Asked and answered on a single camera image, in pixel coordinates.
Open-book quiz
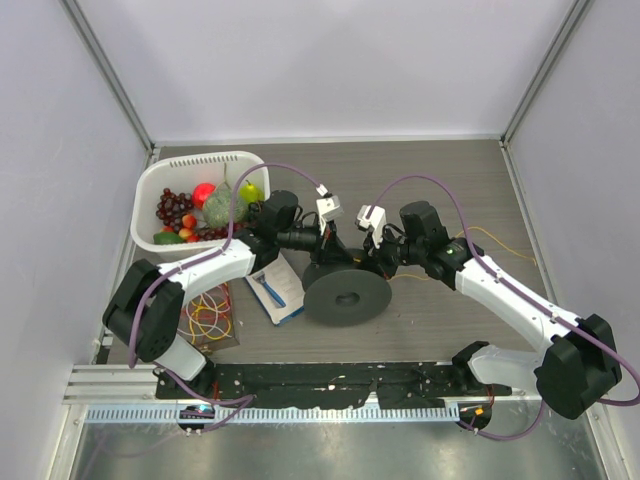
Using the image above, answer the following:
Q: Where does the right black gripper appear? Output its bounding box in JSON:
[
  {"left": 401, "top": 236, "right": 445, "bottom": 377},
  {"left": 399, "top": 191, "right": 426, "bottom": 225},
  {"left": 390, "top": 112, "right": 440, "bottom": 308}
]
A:
[{"left": 358, "top": 224, "right": 425, "bottom": 280}]

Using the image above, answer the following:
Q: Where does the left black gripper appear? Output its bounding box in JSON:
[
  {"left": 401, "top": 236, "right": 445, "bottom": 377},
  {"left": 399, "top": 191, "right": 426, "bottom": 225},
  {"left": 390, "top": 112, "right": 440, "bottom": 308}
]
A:
[{"left": 277, "top": 216, "right": 354, "bottom": 269}]

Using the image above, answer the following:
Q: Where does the grey perforated cable spool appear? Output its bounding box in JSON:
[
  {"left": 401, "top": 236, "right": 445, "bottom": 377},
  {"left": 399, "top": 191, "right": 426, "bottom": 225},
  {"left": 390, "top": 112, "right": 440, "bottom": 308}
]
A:
[{"left": 302, "top": 264, "right": 392, "bottom": 328}]

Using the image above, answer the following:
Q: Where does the yellow cable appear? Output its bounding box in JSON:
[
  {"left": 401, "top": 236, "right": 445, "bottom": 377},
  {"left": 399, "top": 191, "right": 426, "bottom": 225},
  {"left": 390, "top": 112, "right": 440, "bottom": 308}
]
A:
[
  {"left": 187, "top": 284, "right": 234, "bottom": 342},
  {"left": 394, "top": 227, "right": 538, "bottom": 281}
]

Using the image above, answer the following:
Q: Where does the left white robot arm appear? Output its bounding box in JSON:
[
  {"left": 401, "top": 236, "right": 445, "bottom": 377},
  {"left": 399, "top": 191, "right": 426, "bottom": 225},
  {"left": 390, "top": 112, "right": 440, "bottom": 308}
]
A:
[{"left": 102, "top": 190, "right": 351, "bottom": 399}]

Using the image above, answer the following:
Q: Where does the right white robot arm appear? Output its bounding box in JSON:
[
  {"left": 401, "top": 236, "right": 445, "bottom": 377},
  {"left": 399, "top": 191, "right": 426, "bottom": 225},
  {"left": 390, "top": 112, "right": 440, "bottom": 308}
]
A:
[{"left": 356, "top": 201, "right": 622, "bottom": 419}]

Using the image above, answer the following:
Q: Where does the razor in white box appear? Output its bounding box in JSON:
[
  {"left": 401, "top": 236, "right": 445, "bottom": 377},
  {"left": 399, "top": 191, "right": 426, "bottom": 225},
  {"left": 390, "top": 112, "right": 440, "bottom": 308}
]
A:
[{"left": 245, "top": 254, "right": 304, "bottom": 326}]

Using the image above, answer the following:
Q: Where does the green netted melon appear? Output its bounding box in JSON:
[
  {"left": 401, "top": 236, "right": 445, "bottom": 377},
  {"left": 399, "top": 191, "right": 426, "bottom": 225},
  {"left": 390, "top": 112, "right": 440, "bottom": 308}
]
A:
[{"left": 202, "top": 189, "right": 248, "bottom": 228}]

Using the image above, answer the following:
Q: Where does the red apple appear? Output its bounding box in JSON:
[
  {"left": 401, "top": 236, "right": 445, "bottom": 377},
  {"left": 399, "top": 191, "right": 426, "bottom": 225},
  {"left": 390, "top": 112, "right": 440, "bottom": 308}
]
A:
[{"left": 191, "top": 182, "right": 216, "bottom": 209}]

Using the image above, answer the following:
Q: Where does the small peach fruit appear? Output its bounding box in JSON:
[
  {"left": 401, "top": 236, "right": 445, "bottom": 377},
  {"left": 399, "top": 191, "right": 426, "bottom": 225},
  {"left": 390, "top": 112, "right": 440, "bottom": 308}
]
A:
[{"left": 160, "top": 214, "right": 198, "bottom": 243}]

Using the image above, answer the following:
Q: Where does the white plastic basket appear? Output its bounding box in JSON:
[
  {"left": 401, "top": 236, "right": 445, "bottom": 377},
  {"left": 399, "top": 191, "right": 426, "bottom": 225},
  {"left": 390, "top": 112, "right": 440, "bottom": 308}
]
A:
[{"left": 130, "top": 151, "right": 270, "bottom": 261}]

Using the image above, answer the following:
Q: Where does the green leaf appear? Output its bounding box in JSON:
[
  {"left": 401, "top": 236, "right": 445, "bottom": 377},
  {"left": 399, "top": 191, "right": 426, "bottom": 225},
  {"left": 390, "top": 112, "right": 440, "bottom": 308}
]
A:
[{"left": 153, "top": 231, "right": 185, "bottom": 245}]

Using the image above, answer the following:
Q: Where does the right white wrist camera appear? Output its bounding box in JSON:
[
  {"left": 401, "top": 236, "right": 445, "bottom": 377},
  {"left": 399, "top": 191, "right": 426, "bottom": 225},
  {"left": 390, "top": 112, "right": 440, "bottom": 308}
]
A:
[{"left": 355, "top": 205, "right": 386, "bottom": 249}]

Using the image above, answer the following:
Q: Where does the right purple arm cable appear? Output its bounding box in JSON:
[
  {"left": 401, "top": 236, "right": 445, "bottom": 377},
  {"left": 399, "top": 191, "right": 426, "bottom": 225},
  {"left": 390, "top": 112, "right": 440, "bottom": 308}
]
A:
[{"left": 367, "top": 173, "right": 640, "bottom": 441}]

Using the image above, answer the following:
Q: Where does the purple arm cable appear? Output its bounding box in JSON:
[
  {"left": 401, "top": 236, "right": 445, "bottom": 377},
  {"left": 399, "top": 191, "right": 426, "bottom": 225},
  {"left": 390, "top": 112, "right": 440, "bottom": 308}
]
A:
[
  {"left": 367, "top": 173, "right": 640, "bottom": 441},
  {"left": 128, "top": 161, "right": 331, "bottom": 434}
]

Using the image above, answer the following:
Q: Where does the red cable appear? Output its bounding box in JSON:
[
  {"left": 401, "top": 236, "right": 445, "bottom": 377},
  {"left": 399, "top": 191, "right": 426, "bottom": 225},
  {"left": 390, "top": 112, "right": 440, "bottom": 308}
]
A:
[{"left": 189, "top": 282, "right": 234, "bottom": 321}]

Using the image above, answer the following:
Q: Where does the red grape string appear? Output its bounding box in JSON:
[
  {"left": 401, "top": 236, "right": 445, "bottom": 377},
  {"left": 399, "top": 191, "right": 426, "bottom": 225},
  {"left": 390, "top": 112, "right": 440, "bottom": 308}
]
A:
[{"left": 197, "top": 222, "right": 251, "bottom": 243}]

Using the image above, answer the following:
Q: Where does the clear tray of cables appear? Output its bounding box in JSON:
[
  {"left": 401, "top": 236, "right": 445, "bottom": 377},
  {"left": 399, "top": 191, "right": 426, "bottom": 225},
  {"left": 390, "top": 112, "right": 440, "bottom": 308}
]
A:
[{"left": 177, "top": 283, "right": 239, "bottom": 354}]

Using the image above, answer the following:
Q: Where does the black mounting base plate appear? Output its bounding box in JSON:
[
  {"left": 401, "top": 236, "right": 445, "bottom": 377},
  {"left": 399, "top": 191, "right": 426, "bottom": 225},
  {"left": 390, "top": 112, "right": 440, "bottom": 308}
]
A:
[{"left": 188, "top": 362, "right": 512, "bottom": 410}]

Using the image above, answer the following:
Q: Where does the white slotted cable duct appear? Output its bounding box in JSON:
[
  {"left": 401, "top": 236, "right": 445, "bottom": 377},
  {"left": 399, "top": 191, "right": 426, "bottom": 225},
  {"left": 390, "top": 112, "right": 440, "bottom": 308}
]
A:
[{"left": 85, "top": 402, "right": 460, "bottom": 425}]

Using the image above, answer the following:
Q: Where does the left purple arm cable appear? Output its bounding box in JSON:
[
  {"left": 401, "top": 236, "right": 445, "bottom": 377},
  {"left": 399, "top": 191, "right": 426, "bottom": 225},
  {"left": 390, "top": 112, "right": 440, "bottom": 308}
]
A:
[{"left": 128, "top": 161, "right": 331, "bottom": 434}]

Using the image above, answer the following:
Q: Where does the aluminium rail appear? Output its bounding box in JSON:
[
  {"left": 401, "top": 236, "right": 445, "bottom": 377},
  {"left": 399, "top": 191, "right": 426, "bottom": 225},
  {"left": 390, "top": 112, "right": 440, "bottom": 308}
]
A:
[{"left": 63, "top": 365, "right": 157, "bottom": 404}]

